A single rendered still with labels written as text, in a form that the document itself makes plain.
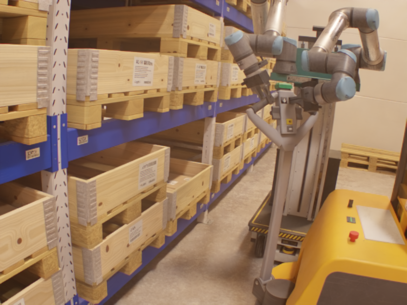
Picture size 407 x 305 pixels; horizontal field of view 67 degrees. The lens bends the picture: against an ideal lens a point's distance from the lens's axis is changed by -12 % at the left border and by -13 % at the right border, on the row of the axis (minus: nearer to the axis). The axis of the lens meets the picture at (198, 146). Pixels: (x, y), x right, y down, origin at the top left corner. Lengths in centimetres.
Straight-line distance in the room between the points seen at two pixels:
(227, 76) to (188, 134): 67
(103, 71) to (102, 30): 104
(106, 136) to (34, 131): 54
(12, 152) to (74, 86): 41
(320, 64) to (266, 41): 30
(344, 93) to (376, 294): 75
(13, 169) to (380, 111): 658
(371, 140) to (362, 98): 87
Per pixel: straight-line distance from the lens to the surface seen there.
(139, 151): 225
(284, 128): 159
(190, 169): 312
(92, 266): 171
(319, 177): 280
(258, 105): 152
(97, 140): 164
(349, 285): 129
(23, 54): 118
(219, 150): 323
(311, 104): 151
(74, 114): 150
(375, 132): 713
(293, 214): 297
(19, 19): 125
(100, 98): 152
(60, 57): 141
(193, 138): 330
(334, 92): 138
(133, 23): 239
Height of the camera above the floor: 147
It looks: 13 degrees down
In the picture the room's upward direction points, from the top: 4 degrees clockwise
